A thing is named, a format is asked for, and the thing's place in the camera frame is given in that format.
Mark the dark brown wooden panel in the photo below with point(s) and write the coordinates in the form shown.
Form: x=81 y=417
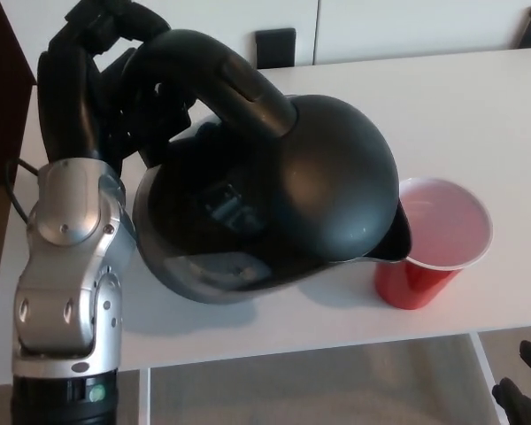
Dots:
x=4 y=88

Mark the white table leg frame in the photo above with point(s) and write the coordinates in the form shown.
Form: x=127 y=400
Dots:
x=144 y=398
x=484 y=367

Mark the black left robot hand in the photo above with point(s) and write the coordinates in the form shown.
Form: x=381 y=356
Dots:
x=66 y=97

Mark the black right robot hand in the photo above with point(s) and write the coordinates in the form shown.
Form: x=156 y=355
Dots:
x=526 y=403

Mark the black electric kettle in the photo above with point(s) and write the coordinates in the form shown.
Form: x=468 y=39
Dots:
x=327 y=186

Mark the red plastic cup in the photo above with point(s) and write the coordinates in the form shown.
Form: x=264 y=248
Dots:
x=407 y=288

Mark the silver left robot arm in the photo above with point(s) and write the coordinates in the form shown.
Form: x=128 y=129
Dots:
x=66 y=265

